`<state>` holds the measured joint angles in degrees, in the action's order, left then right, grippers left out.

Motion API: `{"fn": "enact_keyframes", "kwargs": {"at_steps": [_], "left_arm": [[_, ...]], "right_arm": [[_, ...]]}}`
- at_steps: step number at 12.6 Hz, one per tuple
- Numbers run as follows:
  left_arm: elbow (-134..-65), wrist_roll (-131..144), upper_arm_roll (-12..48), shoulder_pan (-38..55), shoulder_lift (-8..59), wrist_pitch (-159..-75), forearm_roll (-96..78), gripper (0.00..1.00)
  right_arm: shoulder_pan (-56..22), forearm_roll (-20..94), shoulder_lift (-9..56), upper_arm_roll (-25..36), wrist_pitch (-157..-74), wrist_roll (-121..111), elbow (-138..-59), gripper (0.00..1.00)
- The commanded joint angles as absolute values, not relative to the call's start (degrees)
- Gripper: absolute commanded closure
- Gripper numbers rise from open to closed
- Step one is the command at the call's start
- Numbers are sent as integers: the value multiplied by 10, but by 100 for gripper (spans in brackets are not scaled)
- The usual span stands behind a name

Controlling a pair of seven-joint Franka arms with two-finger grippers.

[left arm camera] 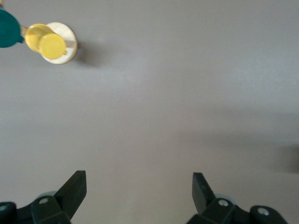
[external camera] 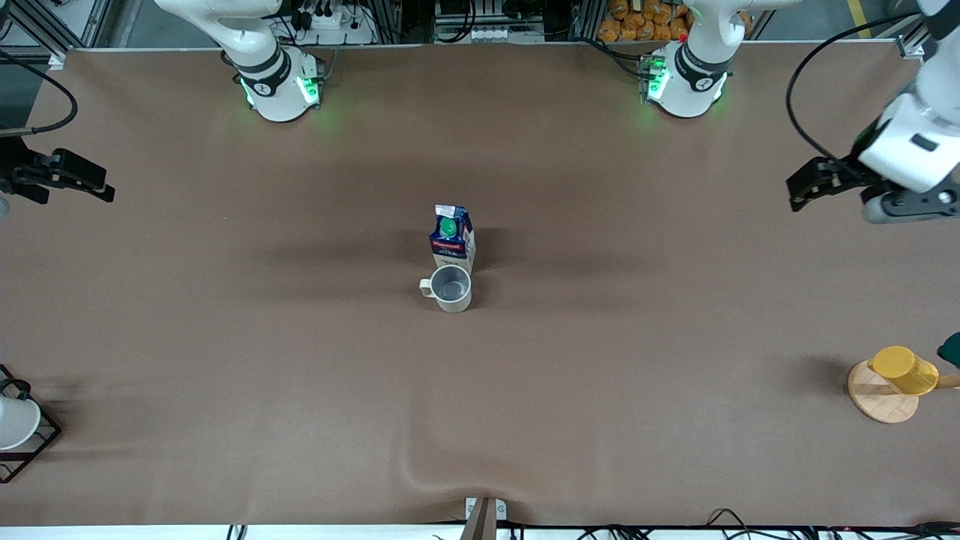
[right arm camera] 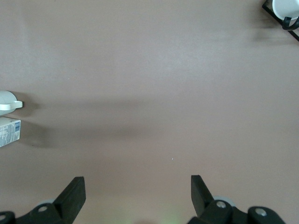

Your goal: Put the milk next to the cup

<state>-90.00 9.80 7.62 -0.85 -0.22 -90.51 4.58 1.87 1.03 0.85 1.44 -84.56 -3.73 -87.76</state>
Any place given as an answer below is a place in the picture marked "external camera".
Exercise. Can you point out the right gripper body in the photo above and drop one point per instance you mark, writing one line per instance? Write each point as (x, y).
(13, 170)

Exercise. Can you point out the blue milk carton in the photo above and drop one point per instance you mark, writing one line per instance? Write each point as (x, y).
(451, 240)

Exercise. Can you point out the grey ceramic cup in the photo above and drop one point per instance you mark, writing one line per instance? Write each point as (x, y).
(450, 289)

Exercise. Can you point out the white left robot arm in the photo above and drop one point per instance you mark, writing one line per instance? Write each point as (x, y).
(686, 82)

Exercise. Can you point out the yellow cup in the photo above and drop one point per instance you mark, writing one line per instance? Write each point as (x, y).
(904, 371)

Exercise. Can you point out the white cup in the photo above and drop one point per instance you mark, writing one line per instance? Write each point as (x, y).
(15, 424)

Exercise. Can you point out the dark green object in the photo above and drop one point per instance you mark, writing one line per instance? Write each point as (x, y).
(951, 351)

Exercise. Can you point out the round wooden mug stand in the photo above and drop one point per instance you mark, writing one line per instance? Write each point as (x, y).
(881, 405)

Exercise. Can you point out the orange snack bag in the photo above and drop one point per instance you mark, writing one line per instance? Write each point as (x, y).
(637, 22)

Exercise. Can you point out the white power strip with plugs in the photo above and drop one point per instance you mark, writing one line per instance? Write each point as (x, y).
(341, 30)

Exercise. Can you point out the small white power strip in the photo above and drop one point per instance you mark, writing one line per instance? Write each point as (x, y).
(489, 34)

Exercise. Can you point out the brown table cover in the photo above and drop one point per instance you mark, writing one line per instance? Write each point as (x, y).
(525, 412)

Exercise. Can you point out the white table edge bracket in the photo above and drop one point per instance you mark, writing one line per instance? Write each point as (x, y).
(484, 514)

